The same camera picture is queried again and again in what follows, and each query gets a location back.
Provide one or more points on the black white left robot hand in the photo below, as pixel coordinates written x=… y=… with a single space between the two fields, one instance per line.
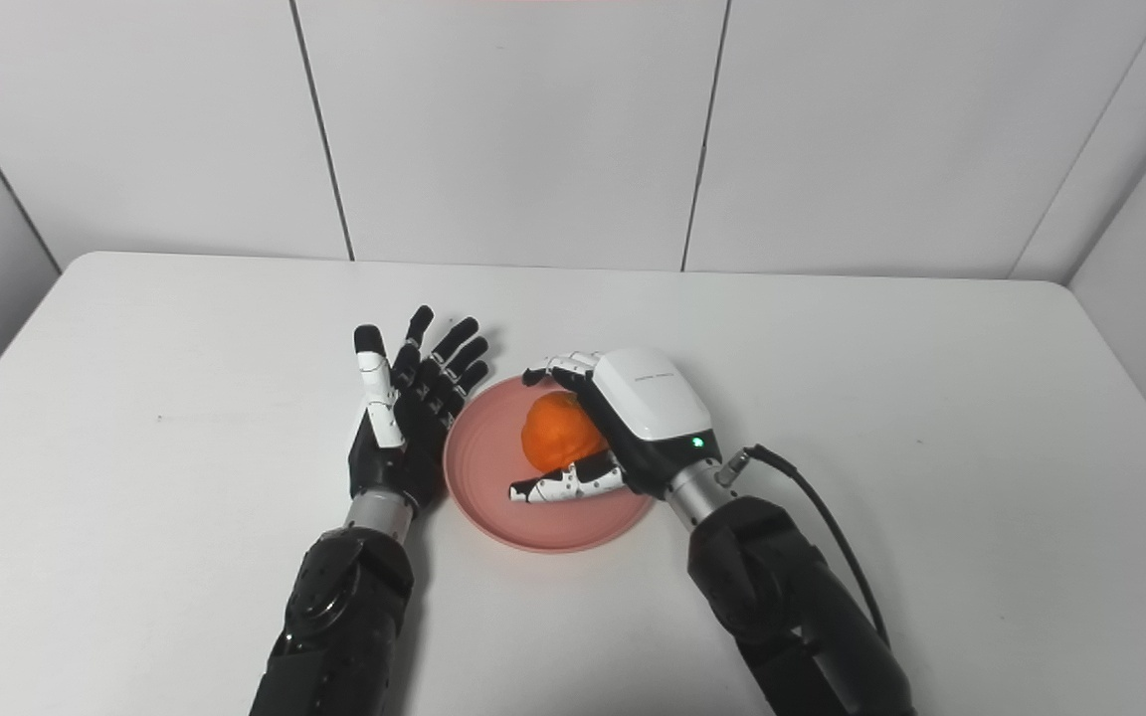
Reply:
x=414 y=438

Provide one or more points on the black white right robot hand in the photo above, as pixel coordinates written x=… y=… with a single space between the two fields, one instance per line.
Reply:
x=648 y=408

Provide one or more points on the orange fruit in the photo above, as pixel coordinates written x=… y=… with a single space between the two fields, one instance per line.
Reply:
x=558 y=433

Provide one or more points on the pink round plate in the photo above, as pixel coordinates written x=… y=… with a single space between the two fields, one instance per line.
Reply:
x=493 y=497

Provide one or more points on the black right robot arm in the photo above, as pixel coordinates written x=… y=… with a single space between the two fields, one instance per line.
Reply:
x=782 y=597

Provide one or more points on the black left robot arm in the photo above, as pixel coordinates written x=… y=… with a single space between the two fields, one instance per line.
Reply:
x=344 y=617

